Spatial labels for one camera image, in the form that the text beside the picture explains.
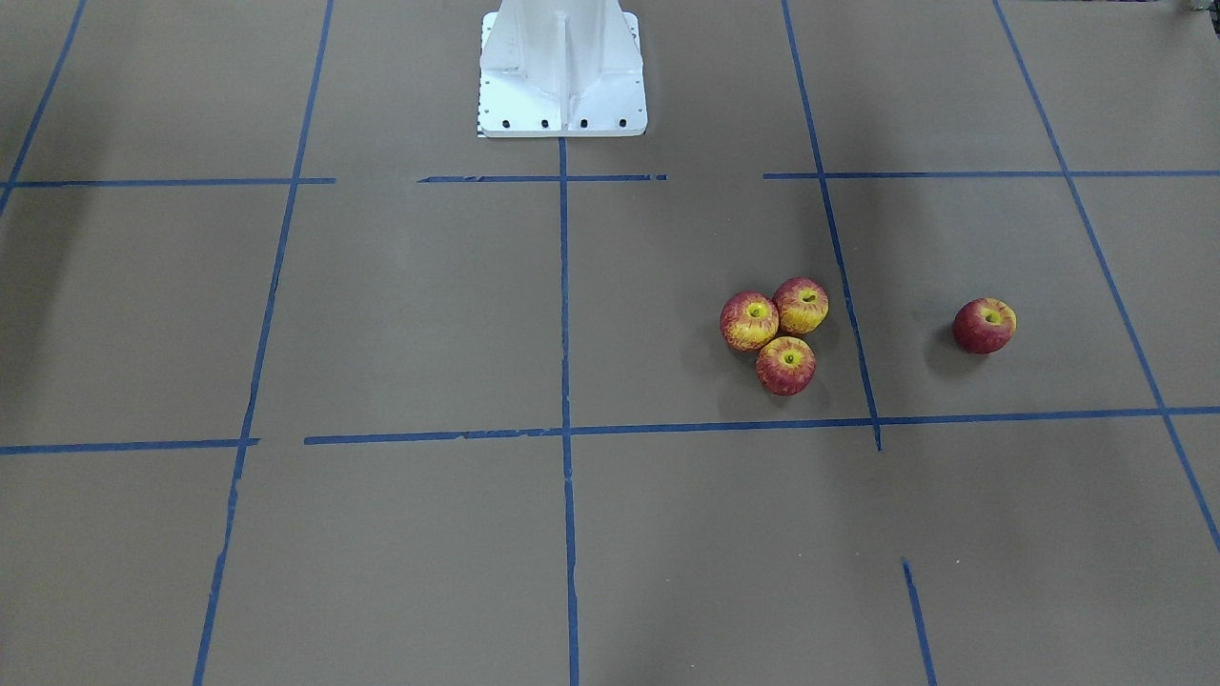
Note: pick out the red apple lone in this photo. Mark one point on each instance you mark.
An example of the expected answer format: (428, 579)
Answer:
(984, 326)

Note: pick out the red yellow apple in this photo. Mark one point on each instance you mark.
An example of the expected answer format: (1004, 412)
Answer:
(786, 366)
(748, 321)
(802, 305)

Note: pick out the red yellow apple front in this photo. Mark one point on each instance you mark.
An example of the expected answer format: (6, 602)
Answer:
(786, 366)

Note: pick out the red yellow apple rear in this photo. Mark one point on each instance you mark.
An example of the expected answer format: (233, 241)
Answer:
(802, 305)

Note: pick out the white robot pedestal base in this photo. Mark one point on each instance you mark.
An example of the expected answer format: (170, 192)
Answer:
(561, 68)

